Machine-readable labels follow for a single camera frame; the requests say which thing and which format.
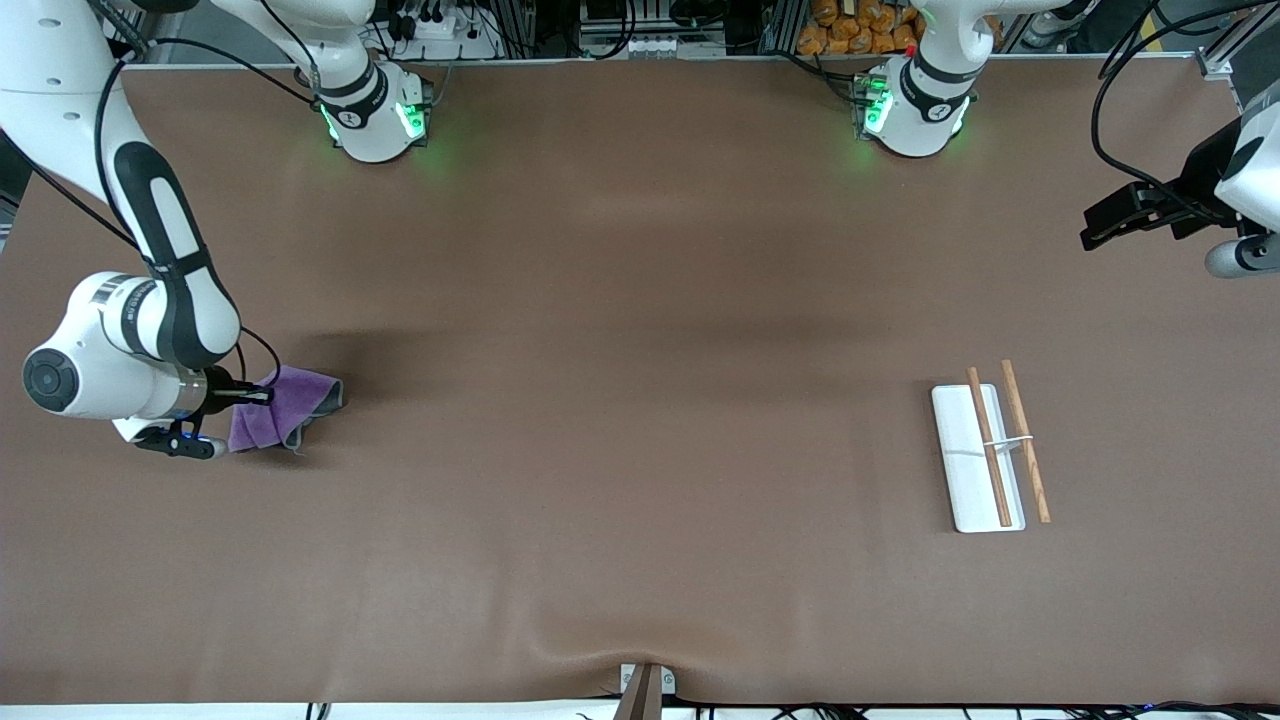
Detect purple towel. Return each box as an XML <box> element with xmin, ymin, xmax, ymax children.
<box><xmin>228</xmin><ymin>365</ymin><xmax>346</xmax><ymax>456</ymax></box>

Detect wooden rack rod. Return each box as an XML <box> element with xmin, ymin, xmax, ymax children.
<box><xmin>965</xmin><ymin>367</ymin><xmax>1014</xmax><ymax>529</ymax></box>
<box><xmin>1001</xmin><ymin>360</ymin><xmax>1053</xmax><ymax>524</ymax></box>

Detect white rack base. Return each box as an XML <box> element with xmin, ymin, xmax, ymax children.
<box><xmin>930</xmin><ymin>383</ymin><xmax>1028</xmax><ymax>534</ymax></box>

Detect orange snack bags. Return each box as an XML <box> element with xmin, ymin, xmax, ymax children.
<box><xmin>797</xmin><ymin>0</ymin><xmax>926</xmax><ymax>56</ymax></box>

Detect brown table mat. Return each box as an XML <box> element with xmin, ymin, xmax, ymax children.
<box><xmin>0</xmin><ymin>55</ymin><xmax>1280</xmax><ymax>706</ymax></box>

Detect white power strip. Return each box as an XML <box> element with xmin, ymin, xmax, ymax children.
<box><xmin>385</xmin><ymin>5</ymin><xmax>501</xmax><ymax>61</ymax></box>

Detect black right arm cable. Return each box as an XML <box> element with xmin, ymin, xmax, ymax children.
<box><xmin>95</xmin><ymin>38</ymin><xmax>321</xmax><ymax>391</ymax></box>

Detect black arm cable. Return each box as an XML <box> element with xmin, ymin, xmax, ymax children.
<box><xmin>95</xmin><ymin>38</ymin><xmax>321</xmax><ymax>391</ymax></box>
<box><xmin>1090</xmin><ymin>0</ymin><xmax>1241</xmax><ymax>226</ymax></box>

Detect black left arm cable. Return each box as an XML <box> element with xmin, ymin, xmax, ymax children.
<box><xmin>1090</xmin><ymin>0</ymin><xmax>1241</xmax><ymax>226</ymax></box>

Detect aluminium frame profile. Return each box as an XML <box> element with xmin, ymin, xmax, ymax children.
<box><xmin>1195</xmin><ymin>0</ymin><xmax>1280</xmax><ymax>81</ymax></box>

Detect aluminium post with brackets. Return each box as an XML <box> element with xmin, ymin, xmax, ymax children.
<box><xmin>618</xmin><ymin>663</ymin><xmax>677</xmax><ymax>720</ymax></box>

